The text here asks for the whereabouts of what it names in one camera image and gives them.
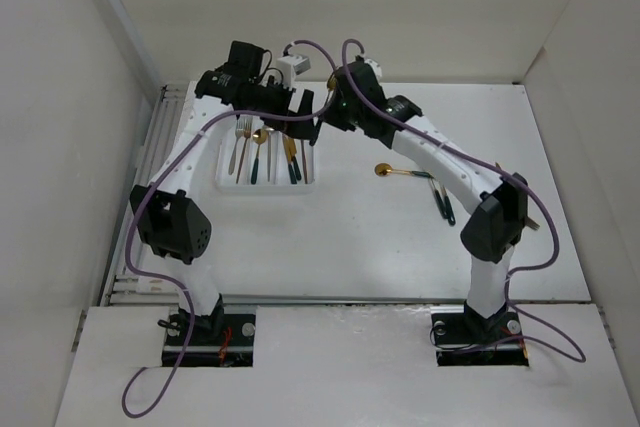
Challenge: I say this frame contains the rose gold knife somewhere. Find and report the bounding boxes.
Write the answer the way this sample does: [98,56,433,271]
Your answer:
[300,140,309,184]

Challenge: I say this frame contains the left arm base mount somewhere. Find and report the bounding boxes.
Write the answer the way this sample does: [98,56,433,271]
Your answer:
[158,309,256,368]

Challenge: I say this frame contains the rose gold fork long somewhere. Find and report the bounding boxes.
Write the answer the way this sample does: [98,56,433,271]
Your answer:
[236,117,252,183]

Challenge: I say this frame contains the silver spoon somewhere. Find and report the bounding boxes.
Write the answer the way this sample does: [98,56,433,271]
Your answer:
[265,127,274,182]

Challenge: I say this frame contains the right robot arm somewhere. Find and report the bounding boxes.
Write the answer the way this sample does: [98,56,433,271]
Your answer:
[322,57,528,341]

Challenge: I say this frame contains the silver rose fork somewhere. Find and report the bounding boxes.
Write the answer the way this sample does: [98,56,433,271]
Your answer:
[228,117,250,175]

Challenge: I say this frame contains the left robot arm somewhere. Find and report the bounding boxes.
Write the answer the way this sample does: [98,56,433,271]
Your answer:
[130,42,314,344]

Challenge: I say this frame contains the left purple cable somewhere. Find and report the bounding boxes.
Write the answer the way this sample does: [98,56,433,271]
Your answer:
[122,39,337,419]

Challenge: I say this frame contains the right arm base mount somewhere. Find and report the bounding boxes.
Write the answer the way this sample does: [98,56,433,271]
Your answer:
[429,312,529,367]

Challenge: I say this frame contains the white cutlery tray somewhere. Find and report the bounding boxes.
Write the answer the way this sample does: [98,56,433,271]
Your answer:
[215,116,318,195]

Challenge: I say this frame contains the purple cable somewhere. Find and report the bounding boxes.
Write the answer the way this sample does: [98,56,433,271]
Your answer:
[341,38,586,364]
[122,39,337,419]

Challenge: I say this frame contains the gold spoon green handle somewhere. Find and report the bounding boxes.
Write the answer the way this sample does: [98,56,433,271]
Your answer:
[374,163,432,179]
[250,128,267,185]
[324,75,336,107]

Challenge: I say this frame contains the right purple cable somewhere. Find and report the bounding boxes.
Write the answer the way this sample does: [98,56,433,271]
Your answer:
[341,38,586,364]

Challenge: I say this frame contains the gold fork green handle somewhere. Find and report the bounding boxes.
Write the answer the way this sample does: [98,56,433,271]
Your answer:
[430,179,456,226]

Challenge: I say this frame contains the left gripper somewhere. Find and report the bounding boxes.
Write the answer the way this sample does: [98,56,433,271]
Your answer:
[243,75,317,140]

